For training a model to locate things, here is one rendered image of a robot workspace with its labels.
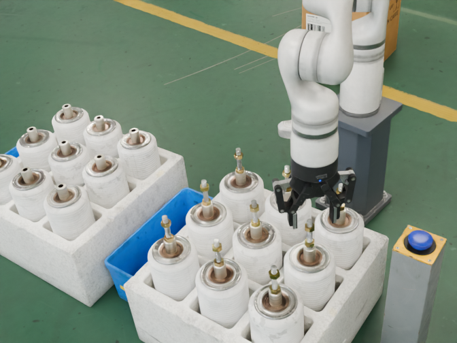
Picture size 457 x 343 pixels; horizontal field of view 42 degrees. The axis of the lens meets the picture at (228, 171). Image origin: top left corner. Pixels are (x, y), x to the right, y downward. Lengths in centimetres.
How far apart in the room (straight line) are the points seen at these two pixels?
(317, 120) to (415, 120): 108
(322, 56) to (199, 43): 164
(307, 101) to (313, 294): 40
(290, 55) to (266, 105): 117
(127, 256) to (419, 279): 67
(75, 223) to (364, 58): 71
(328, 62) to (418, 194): 89
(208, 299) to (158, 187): 45
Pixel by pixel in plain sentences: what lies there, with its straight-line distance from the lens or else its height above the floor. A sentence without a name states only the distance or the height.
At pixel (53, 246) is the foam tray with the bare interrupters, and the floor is 17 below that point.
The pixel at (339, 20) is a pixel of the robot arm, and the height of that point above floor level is 72.
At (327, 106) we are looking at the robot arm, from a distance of 87.
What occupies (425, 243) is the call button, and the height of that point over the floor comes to 33.
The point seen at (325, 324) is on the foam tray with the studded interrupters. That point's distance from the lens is 111.
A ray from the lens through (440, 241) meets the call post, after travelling 108.
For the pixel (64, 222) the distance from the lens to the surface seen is 133.
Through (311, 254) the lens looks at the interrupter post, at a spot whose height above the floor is 27.
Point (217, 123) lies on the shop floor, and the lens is 192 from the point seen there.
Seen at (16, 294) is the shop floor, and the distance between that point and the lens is 153.
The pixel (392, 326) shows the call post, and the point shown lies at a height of 11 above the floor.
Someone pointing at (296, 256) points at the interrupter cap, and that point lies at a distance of 111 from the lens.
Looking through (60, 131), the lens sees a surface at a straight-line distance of 159.
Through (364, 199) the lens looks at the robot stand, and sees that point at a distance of 150.
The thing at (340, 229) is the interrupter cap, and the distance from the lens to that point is 117.
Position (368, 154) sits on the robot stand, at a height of 22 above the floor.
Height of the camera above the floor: 107
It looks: 38 degrees down
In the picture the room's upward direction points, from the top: 6 degrees counter-clockwise
